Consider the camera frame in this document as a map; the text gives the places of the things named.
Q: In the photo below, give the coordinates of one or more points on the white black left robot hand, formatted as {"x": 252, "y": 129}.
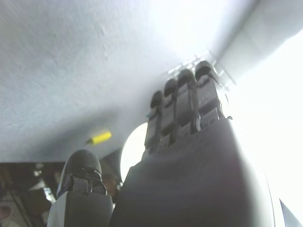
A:
{"x": 189, "y": 177}

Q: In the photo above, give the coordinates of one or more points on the yellow rectangular block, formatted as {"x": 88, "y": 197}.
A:
{"x": 101, "y": 137}

